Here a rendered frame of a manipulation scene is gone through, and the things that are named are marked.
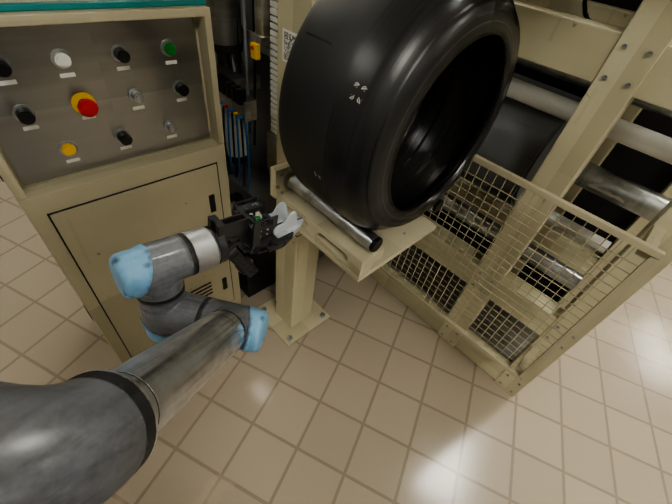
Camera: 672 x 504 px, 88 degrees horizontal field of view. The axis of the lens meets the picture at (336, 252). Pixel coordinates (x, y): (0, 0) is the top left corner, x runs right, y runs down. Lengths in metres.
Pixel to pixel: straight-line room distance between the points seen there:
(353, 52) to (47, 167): 0.82
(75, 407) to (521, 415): 1.76
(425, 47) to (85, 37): 0.75
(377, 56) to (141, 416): 0.56
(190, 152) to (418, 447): 1.38
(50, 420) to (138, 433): 0.06
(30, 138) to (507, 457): 1.89
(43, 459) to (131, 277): 0.32
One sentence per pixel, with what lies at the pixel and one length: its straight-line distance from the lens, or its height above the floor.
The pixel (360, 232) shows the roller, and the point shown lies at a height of 0.92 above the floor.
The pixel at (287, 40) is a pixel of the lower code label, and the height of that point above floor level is 1.23.
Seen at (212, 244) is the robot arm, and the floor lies 1.07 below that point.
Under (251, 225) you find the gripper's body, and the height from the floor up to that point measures 1.07.
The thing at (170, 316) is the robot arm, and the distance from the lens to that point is 0.65.
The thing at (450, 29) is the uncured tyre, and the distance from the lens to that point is 0.68.
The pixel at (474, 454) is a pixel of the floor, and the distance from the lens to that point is 1.72.
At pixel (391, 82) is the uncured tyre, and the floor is 1.30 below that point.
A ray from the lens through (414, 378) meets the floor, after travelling 1.75.
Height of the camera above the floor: 1.49
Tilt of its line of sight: 45 degrees down
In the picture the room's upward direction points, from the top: 10 degrees clockwise
